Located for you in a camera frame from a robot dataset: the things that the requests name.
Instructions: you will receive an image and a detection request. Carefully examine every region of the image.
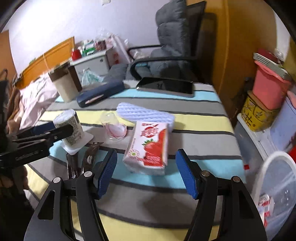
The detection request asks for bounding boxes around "clear plastic bottle red label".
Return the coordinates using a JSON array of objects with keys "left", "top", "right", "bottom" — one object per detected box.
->
[{"left": 257, "top": 194, "right": 274, "bottom": 227}]

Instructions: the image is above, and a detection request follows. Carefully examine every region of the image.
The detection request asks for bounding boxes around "clear plastic cup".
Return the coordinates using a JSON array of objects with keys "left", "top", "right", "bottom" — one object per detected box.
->
[{"left": 100, "top": 112, "right": 127, "bottom": 140}]

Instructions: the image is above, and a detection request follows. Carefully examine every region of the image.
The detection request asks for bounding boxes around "white foam fruit net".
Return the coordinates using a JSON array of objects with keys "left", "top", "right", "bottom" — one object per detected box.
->
[{"left": 116, "top": 102, "right": 175, "bottom": 132}]

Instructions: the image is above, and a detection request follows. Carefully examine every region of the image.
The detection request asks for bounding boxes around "strawberry milk carton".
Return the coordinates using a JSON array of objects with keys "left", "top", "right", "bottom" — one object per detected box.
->
[{"left": 123, "top": 121, "right": 169, "bottom": 176}]

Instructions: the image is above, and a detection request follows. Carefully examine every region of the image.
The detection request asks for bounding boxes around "white round trash bin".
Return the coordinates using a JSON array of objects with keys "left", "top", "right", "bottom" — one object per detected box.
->
[{"left": 251, "top": 151, "right": 295, "bottom": 240}]

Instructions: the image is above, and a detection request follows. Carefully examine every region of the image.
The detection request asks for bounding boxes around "white yogurt cup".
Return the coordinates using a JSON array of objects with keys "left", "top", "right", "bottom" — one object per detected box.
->
[{"left": 53, "top": 109, "right": 93, "bottom": 156}]

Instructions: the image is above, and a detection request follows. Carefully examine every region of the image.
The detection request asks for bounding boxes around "brown blanket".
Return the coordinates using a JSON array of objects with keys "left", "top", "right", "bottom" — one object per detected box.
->
[{"left": 6, "top": 87, "right": 22, "bottom": 134}]

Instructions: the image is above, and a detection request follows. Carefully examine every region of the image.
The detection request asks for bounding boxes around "pink bedding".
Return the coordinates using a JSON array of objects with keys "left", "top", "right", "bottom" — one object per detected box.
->
[{"left": 20, "top": 73, "right": 59, "bottom": 129}]

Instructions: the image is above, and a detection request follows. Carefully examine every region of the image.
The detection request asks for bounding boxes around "brown snack wrapper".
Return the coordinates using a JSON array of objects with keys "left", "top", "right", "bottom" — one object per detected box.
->
[{"left": 66, "top": 142, "right": 103, "bottom": 179}]

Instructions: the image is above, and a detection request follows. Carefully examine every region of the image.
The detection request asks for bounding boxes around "dark blue glasses case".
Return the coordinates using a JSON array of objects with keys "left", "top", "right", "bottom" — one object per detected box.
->
[{"left": 76, "top": 81, "right": 125, "bottom": 108}]

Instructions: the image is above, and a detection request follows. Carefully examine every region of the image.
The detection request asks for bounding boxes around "beige brown thermos mug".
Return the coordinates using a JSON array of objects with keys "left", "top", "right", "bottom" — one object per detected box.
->
[{"left": 48, "top": 62, "right": 82, "bottom": 102}]

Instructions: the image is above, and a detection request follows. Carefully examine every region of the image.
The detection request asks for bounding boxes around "green patterned plastic bag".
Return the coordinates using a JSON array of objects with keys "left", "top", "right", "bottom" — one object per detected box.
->
[{"left": 81, "top": 69, "right": 104, "bottom": 87}]

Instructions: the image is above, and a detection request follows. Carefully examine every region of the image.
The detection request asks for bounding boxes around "white storage box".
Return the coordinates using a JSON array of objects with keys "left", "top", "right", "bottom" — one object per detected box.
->
[{"left": 234, "top": 113, "right": 271, "bottom": 172}]

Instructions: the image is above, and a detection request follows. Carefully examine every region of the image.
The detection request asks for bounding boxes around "wooden headboard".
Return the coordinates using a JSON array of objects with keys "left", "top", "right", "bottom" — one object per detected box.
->
[{"left": 16, "top": 36, "right": 75, "bottom": 89}]

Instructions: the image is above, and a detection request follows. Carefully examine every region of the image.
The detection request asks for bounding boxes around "red mug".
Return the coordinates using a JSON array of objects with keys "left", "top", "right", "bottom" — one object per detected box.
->
[{"left": 71, "top": 49, "right": 82, "bottom": 61}]

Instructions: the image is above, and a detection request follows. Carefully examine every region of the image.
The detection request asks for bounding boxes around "white bedside cabinet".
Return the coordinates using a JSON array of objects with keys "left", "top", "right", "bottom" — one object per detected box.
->
[{"left": 70, "top": 49, "right": 110, "bottom": 79}]

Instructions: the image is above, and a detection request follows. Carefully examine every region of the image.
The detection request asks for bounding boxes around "striped tablecloth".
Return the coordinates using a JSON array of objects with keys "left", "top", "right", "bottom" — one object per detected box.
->
[{"left": 39, "top": 81, "right": 245, "bottom": 240}]

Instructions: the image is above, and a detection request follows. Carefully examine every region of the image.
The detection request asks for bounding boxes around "light blue round bin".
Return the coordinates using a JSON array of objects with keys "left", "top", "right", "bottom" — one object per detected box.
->
[{"left": 270, "top": 97, "right": 295, "bottom": 151}]

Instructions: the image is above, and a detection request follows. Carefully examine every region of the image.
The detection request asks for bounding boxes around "yellow floral box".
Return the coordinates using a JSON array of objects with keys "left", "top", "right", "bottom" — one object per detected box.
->
[{"left": 241, "top": 91, "right": 280, "bottom": 132}]

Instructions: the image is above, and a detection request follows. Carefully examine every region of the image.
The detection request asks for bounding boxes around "pink plastic storage box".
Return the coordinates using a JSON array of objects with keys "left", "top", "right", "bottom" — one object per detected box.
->
[{"left": 252, "top": 60, "right": 292, "bottom": 110}]

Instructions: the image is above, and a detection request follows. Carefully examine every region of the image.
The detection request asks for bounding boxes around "black smartphone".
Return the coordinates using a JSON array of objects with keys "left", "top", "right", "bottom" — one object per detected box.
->
[{"left": 136, "top": 77, "right": 194, "bottom": 97}]

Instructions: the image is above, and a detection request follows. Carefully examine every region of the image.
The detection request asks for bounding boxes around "black office chair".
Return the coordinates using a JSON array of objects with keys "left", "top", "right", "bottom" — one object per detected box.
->
[{"left": 128, "top": 1, "right": 207, "bottom": 82}]

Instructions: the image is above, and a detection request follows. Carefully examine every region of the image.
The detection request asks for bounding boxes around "striped flat box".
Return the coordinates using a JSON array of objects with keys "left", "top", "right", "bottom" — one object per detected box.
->
[{"left": 253, "top": 53, "right": 292, "bottom": 81}]

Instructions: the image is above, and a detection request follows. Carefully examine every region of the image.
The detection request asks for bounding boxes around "grey chair cushion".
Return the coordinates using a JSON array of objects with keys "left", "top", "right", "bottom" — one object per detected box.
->
[{"left": 135, "top": 1, "right": 193, "bottom": 79}]

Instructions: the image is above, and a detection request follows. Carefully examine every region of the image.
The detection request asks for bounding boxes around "wooden wardrobe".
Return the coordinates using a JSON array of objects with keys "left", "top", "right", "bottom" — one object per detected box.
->
[{"left": 201, "top": 0, "right": 283, "bottom": 117}]

